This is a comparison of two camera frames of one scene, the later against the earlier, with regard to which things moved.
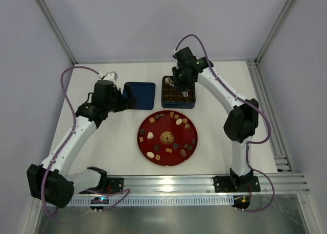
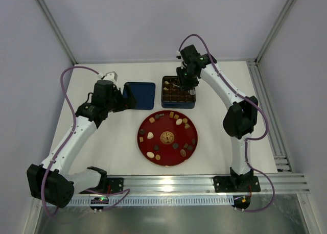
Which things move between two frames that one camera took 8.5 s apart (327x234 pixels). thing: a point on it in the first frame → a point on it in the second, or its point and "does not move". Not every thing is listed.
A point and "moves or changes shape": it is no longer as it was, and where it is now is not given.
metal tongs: (169, 81) moves or changes shape
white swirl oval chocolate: (150, 155) does not move
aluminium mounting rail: (284, 183) does not move
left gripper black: (124, 101) does not move
